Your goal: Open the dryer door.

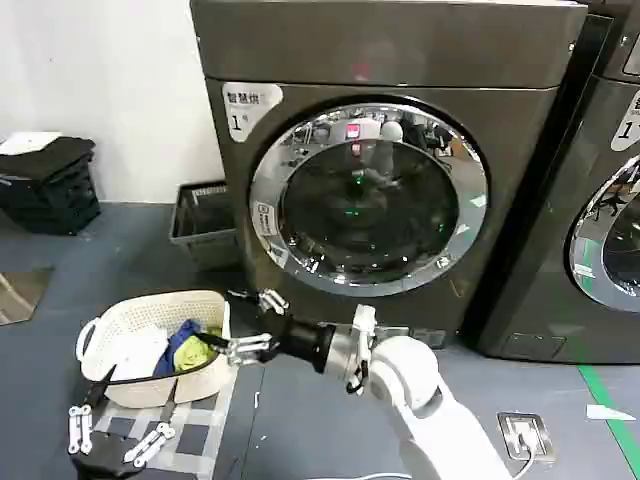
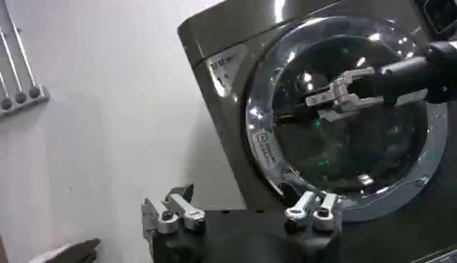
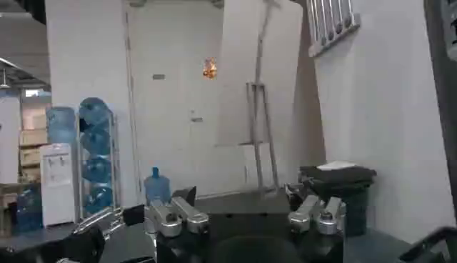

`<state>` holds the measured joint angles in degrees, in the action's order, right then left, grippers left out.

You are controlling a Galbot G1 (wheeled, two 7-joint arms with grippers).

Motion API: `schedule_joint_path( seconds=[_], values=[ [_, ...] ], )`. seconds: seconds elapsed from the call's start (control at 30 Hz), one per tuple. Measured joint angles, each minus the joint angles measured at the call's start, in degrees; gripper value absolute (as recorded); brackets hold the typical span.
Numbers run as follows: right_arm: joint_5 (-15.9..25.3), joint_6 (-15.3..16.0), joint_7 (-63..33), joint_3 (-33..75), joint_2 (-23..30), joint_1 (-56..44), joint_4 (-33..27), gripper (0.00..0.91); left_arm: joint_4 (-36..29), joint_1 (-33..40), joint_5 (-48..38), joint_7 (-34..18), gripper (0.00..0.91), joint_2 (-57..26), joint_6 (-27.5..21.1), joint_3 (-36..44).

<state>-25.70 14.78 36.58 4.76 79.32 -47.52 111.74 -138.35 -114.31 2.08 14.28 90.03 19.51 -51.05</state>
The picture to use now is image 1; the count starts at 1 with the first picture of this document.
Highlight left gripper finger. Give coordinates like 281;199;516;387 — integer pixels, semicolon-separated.
122;378;182;470
67;363;119;457

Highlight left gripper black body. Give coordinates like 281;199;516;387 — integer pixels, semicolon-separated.
68;430;149;480

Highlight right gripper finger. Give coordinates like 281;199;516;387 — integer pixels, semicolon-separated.
192;328;282;368
225;287;291;316

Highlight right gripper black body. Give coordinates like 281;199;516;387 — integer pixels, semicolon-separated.
262;308;338;375

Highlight grey checkered floor mat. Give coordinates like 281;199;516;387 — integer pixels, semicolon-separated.
93;367;237;472

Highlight yellow-green cloth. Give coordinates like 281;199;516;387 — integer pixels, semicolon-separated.
172;333;220;372

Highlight blue cloth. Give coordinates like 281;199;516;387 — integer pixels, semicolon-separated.
152;319;202;379

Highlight round glass dryer door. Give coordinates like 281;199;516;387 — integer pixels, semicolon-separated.
563;153;640;314
247;99;490;297

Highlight white cloth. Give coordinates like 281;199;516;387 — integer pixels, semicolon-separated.
115;323;170;382

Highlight grey plastic crate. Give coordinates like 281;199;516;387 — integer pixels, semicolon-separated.
168;182;242;267

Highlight white perforated laundry basket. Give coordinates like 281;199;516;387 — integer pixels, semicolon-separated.
75;288;233;408

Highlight brown floor plate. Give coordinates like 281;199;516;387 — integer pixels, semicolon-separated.
0;267;56;327

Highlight white dryer label sticker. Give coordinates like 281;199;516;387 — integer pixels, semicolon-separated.
221;82;284;144
609;89;640;152

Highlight steel floor socket box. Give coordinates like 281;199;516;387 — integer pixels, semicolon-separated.
496;410;556;461

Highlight black stacked crates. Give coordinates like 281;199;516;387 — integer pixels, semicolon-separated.
0;134;102;236

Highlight grey dryer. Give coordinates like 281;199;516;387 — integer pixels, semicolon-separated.
459;0;640;366
189;0;591;350

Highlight white paper sheet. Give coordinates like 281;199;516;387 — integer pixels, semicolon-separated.
0;131;64;157

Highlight green floor tape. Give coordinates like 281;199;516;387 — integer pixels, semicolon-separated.
576;364;640;437

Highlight white paper scrap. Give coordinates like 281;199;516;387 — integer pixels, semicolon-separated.
585;403;637;422

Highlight long black cable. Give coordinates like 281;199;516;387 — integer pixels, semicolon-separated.
102;349;221;388

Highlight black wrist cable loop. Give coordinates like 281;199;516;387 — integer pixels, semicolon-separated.
343;324;375;396

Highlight white power cable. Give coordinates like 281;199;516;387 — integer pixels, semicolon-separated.
508;433;544;480

